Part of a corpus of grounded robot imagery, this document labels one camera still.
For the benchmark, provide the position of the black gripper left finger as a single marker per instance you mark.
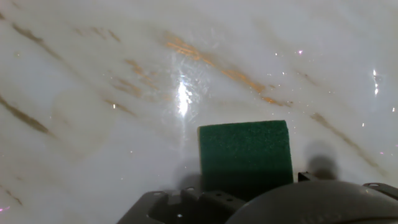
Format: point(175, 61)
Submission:
point(186, 208)

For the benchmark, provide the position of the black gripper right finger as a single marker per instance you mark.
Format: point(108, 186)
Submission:
point(306, 177)

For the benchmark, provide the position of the green yellow sponge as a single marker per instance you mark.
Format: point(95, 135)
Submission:
point(245, 149)

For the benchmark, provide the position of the marble pattern board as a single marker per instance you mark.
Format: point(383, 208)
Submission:
point(93, 140)

